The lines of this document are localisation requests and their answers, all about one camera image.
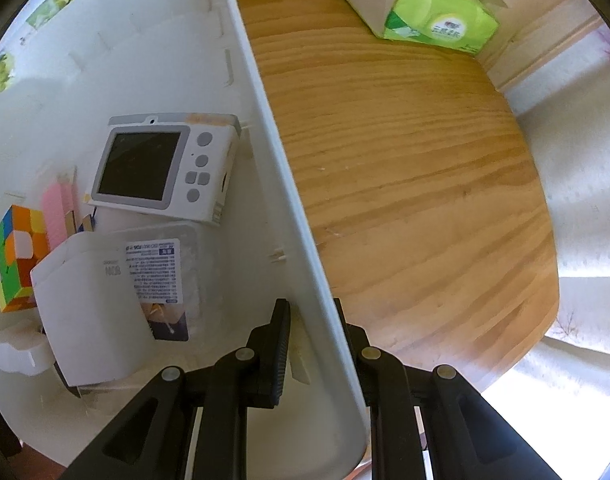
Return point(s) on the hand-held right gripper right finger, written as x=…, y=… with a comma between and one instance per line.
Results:
x=352, y=345

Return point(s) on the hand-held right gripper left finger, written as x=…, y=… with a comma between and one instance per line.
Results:
x=282, y=355

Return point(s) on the clear labelled floss box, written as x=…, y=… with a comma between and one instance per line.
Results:
x=155, y=265

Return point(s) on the plain white charger box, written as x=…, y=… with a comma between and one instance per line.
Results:
x=85, y=320

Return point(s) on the white digital camera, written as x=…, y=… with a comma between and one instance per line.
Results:
x=140, y=165

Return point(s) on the pink plastic tube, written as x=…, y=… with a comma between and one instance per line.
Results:
x=57, y=210

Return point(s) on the multicoloured puzzle cube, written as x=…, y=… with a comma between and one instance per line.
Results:
x=20, y=260

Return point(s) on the white plastic bin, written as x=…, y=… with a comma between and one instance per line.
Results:
x=150, y=60

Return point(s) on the cream printed bedsheet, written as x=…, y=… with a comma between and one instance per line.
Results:
x=580, y=185

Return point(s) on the green tissue pack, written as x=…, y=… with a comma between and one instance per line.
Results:
x=435, y=15

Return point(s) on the light wooden board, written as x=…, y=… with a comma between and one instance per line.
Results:
x=550, y=35

